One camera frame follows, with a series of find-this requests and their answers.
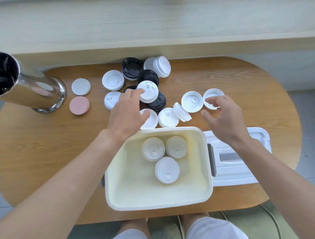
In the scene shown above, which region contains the person's right hand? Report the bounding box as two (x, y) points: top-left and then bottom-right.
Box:
(201, 96), (250, 148)

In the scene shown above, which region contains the person's left hand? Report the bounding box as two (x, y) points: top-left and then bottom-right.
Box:
(106, 89), (151, 142)

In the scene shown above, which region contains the person's left forearm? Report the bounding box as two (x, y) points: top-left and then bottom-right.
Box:
(0, 129), (134, 239)

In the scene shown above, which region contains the person's right forearm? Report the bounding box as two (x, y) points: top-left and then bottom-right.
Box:
(231, 137), (315, 239)

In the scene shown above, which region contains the white plastic cup lid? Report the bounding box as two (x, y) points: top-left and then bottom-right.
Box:
(141, 137), (165, 162)
(155, 157), (180, 185)
(165, 136), (188, 159)

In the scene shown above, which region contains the scatter of white lids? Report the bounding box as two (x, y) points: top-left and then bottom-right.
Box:
(102, 56), (225, 130)

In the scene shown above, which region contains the pink round coaster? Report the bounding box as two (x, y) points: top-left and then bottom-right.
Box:
(69, 96), (90, 115)

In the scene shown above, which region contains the white round coaster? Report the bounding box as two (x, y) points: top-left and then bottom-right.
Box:
(71, 78), (91, 96)

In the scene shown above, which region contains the white plastic storage bin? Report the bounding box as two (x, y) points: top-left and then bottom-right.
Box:
(100, 127), (217, 211)

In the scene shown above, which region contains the light wood counter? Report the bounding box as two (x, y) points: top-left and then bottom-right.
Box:
(0, 0), (315, 62)

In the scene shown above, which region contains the person's right leg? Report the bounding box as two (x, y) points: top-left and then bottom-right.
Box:
(181, 213), (211, 233)

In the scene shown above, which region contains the person's leg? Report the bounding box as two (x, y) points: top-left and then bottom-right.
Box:
(119, 218), (150, 239)
(181, 213), (211, 233)

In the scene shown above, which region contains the person's left leg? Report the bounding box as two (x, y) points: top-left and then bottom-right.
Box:
(119, 218), (150, 239)

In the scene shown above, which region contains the stainless steel tumbler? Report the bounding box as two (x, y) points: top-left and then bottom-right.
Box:
(0, 52), (67, 114)

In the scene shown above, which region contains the white bin cover grey handle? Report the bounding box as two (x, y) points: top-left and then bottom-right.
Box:
(204, 127), (272, 187)

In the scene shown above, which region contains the thin white cable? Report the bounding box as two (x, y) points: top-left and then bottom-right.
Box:
(177, 215), (185, 239)

